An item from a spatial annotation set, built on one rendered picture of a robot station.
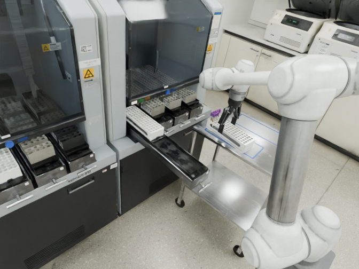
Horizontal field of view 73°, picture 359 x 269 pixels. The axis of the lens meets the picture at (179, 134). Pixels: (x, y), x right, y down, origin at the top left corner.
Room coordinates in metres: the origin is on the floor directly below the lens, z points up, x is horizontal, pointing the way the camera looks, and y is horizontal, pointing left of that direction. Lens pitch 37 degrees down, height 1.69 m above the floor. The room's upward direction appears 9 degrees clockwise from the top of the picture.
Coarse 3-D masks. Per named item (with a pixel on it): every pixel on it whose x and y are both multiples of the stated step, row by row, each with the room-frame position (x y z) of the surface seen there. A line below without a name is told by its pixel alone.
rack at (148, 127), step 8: (128, 112) 1.22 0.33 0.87; (136, 112) 1.25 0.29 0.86; (128, 120) 1.19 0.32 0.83; (136, 120) 1.16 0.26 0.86; (144, 120) 1.18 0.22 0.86; (152, 120) 1.18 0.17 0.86; (136, 128) 1.13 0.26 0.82; (144, 128) 1.09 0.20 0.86; (152, 128) 1.10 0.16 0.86; (160, 128) 1.11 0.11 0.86; (152, 136) 1.06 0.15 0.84
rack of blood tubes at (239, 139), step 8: (208, 120) 1.26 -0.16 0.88; (216, 120) 1.27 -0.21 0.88; (208, 128) 1.25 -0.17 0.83; (216, 128) 1.23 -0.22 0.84; (224, 128) 1.19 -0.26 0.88; (232, 128) 1.22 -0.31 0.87; (224, 136) 1.19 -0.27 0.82; (232, 136) 1.12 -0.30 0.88; (240, 136) 1.15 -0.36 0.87; (248, 136) 1.15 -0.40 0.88; (232, 144) 1.11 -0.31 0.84; (240, 144) 1.08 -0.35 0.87; (248, 144) 1.08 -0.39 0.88; (240, 152) 1.07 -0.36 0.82
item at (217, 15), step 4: (216, 12) 1.65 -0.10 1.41; (220, 12) 1.67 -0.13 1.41; (216, 16) 1.65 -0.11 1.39; (220, 16) 1.68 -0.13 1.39; (216, 20) 1.66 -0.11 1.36; (212, 24) 1.63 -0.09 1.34; (216, 24) 1.66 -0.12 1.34; (212, 28) 1.64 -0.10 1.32; (216, 32) 1.68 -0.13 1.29; (212, 44) 1.66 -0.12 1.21; (208, 48) 1.64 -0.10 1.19; (208, 52) 1.65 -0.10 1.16; (212, 52) 1.68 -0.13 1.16; (208, 56) 1.65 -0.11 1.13
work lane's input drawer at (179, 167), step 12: (132, 132) 1.13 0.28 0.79; (144, 144) 1.05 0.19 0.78; (156, 144) 1.04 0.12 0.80; (168, 144) 1.06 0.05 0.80; (156, 156) 0.98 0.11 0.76; (168, 156) 0.94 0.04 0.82; (180, 156) 0.97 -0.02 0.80; (192, 156) 0.97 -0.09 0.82; (180, 168) 0.88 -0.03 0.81; (192, 168) 0.90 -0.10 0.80; (204, 168) 0.90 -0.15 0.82; (192, 180) 0.81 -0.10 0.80
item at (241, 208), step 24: (240, 120) 1.41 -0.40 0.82; (192, 144) 1.23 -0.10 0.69; (216, 144) 1.13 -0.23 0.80; (264, 144) 1.18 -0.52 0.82; (216, 168) 1.47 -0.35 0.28; (264, 168) 0.97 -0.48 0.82; (216, 192) 1.21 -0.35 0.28; (240, 192) 1.25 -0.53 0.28; (264, 192) 1.29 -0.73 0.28; (240, 216) 1.03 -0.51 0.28
